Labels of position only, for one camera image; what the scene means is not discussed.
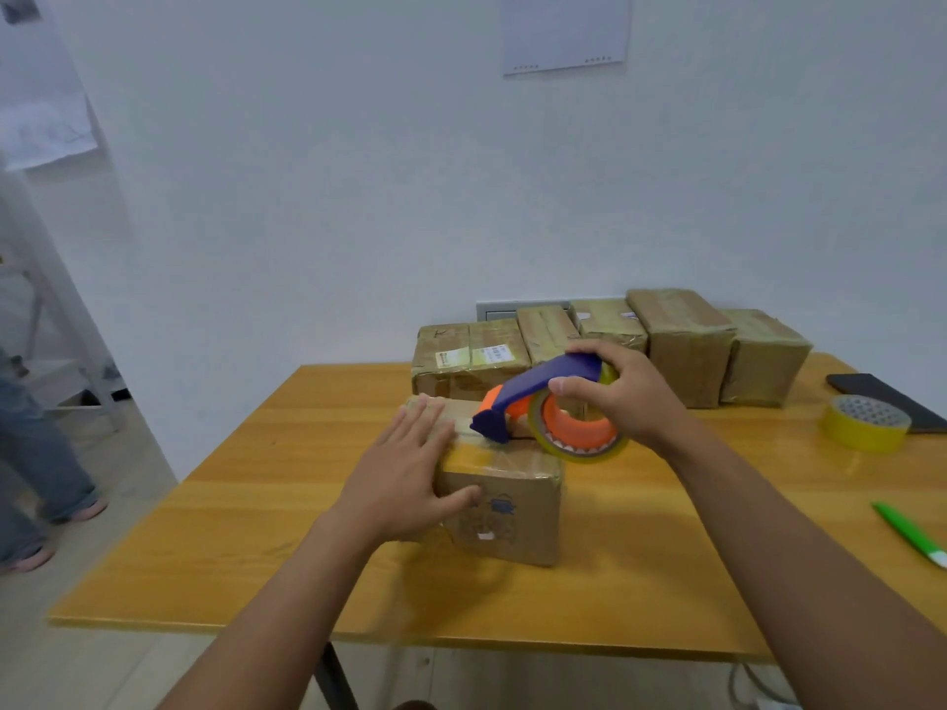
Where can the person's right thumb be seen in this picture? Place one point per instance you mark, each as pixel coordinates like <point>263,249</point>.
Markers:
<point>571,386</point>

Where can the white paper sheet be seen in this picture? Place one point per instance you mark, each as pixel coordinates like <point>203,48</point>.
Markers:
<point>41,88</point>

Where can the person's left forearm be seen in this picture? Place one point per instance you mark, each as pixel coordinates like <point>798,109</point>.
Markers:
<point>288,606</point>

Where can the person's left middle finger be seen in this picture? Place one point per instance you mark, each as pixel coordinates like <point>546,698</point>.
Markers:
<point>425,425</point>

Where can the cardboard box blue drawing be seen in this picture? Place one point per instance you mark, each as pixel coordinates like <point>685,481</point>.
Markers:
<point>510,502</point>

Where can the black table leg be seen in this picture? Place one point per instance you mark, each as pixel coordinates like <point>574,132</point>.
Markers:
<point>334,680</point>

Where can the person's right forearm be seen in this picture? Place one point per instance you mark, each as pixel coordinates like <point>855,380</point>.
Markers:
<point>784,569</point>

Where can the black smartphone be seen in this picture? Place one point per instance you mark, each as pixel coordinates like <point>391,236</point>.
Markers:
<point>888,399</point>

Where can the row of taped brown parcels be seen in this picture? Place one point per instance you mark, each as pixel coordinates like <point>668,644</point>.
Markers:
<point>688,347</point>

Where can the blue orange tape dispenser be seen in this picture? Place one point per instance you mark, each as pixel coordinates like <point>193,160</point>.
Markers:
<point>518,395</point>

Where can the person's left thumb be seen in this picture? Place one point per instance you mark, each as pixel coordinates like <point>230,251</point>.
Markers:
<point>460,500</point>

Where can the grey wall socket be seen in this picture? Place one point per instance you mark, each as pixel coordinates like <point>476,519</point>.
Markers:
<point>503,311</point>

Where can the clear tape roll orange core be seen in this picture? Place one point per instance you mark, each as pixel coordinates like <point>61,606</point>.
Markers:
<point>573,445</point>

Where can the green white utility knife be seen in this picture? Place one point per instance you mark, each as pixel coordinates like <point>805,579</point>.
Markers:
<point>908,534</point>

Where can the person's left hand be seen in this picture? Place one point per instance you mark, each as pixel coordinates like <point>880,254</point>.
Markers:
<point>392,487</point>

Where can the white wall poster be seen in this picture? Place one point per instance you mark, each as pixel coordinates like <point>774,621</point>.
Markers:
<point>566,29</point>

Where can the person's left little finger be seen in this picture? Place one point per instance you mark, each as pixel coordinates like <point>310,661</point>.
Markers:
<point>390,436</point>

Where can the person's right hand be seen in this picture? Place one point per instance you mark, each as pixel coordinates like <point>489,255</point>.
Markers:
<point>636,399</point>

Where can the yellow tape roll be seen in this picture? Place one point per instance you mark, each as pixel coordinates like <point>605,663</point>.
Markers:
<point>864,425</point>

